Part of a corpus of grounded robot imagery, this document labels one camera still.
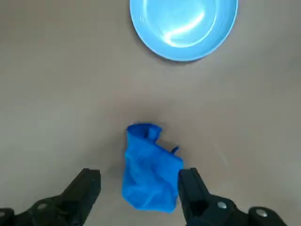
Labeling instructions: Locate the blue cloth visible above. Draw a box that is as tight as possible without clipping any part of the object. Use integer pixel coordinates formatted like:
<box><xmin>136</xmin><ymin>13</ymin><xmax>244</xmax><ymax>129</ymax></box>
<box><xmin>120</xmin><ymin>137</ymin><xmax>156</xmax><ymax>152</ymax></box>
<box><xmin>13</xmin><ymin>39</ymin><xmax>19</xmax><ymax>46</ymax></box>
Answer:
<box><xmin>121</xmin><ymin>121</ymin><xmax>184</xmax><ymax>214</ymax></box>

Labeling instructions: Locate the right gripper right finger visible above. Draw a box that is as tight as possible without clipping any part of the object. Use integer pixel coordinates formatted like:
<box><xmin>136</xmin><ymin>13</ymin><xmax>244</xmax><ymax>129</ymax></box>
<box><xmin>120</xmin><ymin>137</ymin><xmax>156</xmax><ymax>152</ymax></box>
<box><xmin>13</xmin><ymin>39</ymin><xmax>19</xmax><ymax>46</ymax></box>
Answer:
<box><xmin>178</xmin><ymin>167</ymin><xmax>289</xmax><ymax>226</ymax></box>

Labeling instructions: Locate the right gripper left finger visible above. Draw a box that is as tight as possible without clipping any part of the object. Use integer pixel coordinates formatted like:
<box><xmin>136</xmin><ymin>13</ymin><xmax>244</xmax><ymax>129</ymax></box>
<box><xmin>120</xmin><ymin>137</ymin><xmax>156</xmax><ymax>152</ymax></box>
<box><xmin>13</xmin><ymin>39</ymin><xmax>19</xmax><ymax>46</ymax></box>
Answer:
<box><xmin>0</xmin><ymin>168</ymin><xmax>102</xmax><ymax>226</ymax></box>

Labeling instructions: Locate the light blue plastic plate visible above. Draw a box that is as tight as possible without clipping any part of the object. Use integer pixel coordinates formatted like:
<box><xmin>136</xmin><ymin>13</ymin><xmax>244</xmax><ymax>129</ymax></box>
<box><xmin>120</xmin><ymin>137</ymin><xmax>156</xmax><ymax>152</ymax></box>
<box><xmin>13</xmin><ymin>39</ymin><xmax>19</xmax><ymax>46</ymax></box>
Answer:
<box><xmin>129</xmin><ymin>0</ymin><xmax>238</xmax><ymax>62</ymax></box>

